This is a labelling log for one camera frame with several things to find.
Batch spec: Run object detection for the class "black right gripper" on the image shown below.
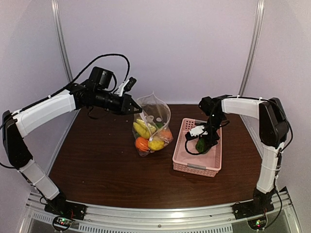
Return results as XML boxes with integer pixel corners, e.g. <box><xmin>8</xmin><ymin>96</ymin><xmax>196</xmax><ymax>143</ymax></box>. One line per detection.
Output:
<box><xmin>199</xmin><ymin>113</ymin><xmax>225</xmax><ymax>150</ymax></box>

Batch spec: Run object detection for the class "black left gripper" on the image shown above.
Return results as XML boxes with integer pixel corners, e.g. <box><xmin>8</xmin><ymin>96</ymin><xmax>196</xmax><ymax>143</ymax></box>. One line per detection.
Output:
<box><xmin>94</xmin><ymin>88</ymin><xmax>142</xmax><ymax>115</ymax></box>

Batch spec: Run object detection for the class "yellow toy banana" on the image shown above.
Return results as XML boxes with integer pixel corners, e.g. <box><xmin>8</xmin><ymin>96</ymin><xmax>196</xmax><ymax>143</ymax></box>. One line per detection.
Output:
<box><xmin>133</xmin><ymin>118</ymin><xmax>157</xmax><ymax>139</ymax></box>

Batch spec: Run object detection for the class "green toy bell pepper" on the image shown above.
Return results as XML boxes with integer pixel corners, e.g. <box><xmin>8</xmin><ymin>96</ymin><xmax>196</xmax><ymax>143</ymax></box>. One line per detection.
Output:
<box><xmin>195</xmin><ymin>138</ymin><xmax>211</xmax><ymax>154</ymax></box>

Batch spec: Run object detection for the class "clear zip top bag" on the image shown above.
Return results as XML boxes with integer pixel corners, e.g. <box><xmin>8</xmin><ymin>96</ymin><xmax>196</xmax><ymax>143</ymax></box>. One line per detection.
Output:
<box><xmin>132</xmin><ymin>93</ymin><xmax>173</xmax><ymax>157</ymax></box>

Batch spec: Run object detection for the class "orange toy tangerine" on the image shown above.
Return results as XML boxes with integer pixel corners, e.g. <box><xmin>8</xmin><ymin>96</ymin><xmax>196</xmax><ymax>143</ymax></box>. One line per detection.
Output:
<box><xmin>135</xmin><ymin>137</ymin><xmax>149</xmax><ymax>152</ymax></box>

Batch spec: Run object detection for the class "orange green toy carrot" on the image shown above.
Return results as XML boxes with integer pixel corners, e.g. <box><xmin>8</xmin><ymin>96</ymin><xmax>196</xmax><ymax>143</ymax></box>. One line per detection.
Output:
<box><xmin>155</xmin><ymin>122</ymin><xmax>173</xmax><ymax>142</ymax></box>

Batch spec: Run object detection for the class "yellow toy lemon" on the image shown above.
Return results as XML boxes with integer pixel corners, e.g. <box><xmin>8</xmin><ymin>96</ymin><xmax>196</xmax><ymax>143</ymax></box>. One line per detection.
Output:
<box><xmin>148</xmin><ymin>140</ymin><xmax>165</xmax><ymax>151</ymax></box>

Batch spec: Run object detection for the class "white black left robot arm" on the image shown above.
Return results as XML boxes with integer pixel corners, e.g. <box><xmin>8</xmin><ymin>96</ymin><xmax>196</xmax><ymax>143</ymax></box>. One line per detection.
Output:
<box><xmin>2</xmin><ymin>67</ymin><xmax>142</xmax><ymax>216</ymax></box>

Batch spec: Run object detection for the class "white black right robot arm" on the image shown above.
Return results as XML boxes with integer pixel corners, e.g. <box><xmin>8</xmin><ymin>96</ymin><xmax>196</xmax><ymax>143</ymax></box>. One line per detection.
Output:
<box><xmin>199</xmin><ymin>95</ymin><xmax>290</xmax><ymax>215</ymax></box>

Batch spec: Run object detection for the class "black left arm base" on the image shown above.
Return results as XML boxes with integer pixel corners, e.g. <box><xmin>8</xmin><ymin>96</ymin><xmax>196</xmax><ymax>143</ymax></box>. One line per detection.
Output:
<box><xmin>44</xmin><ymin>192</ymin><xmax>86</xmax><ymax>220</ymax></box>

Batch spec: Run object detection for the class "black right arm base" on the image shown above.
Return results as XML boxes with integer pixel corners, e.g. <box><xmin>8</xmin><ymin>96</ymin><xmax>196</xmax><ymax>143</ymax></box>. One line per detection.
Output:
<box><xmin>232</xmin><ymin>188</ymin><xmax>275</xmax><ymax>219</ymax></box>

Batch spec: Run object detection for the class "pink perforated plastic basket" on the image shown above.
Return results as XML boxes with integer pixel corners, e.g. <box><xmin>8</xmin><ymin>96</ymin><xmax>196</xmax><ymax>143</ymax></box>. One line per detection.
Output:
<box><xmin>172</xmin><ymin>118</ymin><xmax>223</xmax><ymax>177</ymax></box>

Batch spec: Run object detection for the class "right circuit board with leds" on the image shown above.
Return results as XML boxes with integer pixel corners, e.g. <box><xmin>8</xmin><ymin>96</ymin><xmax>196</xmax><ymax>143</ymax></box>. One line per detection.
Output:
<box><xmin>247</xmin><ymin>216</ymin><xmax>267</xmax><ymax>231</ymax></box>

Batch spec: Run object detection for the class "circuit board with leds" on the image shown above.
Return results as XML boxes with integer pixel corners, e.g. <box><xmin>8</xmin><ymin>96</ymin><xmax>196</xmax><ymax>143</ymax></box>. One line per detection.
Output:
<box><xmin>247</xmin><ymin>216</ymin><xmax>267</xmax><ymax>231</ymax></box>
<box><xmin>52</xmin><ymin>216</ymin><xmax>72</xmax><ymax>231</ymax></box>

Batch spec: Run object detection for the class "left circuit board with leds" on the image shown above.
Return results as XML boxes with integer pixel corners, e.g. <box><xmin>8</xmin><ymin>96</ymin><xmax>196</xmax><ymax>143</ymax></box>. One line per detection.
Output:
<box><xmin>52</xmin><ymin>216</ymin><xmax>72</xmax><ymax>231</ymax></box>

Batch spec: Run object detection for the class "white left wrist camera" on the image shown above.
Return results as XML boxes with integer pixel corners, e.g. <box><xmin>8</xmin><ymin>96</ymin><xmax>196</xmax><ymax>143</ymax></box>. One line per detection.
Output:
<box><xmin>114</xmin><ymin>77</ymin><xmax>137</xmax><ymax>97</ymax></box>

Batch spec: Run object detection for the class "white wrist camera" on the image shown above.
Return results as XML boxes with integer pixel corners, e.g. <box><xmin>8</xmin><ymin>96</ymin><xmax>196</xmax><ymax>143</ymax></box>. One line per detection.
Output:
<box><xmin>189</xmin><ymin>125</ymin><xmax>208</xmax><ymax>137</ymax></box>
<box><xmin>114</xmin><ymin>77</ymin><xmax>137</xmax><ymax>97</ymax></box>

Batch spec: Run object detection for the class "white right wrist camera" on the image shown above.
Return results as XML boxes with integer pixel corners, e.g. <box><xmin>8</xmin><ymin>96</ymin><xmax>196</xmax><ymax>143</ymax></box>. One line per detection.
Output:
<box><xmin>189</xmin><ymin>125</ymin><xmax>208</xmax><ymax>137</ymax></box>

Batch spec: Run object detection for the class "black right camera cable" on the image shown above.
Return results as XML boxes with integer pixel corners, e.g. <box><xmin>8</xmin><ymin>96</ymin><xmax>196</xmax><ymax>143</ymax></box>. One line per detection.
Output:
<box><xmin>184</xmin><ymin>132</ymin><xmax>202</xmax><ymax>155</ymax></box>

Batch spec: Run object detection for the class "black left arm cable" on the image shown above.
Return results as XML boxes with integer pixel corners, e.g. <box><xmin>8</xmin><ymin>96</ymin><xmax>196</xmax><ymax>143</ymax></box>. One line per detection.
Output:
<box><xmin>0</xmin><ymin>53</ymin><xmax>131</xmax><ymax>169</ymax></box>

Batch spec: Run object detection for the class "right aluminium corner post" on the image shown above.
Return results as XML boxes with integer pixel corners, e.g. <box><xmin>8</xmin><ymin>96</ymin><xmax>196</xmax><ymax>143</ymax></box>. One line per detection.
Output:
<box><xmin>238</xmin><ymin>0</ymin><xmax>265</xmax><ymax>96</ymax></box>

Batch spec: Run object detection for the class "aluminium corner post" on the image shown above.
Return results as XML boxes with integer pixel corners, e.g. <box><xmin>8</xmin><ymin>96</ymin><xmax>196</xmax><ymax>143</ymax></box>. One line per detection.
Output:
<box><xmin>51</xmin><ymin>0</ymin><xmax>77</xmax><ymax>94</ymax></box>
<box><xmin>238</xmin><ymin>0</ymin><xmax>265</xmax><ymax>96</ymax></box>

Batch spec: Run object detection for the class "aluminium front rail frame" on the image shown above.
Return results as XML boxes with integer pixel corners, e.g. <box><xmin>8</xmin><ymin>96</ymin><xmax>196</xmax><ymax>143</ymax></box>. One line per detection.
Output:
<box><xmin>19</xmin><ymin>186</ymin><xmax>302</xmax><ymax>233</ymax></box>

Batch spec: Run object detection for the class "left aluminium corner post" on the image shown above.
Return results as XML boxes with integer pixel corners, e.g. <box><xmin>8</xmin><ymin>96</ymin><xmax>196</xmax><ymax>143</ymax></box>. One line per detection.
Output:
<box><xmin>51</xmin><ymin>0</ymin><xmax>77</xmax><ymax>94</ymax></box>

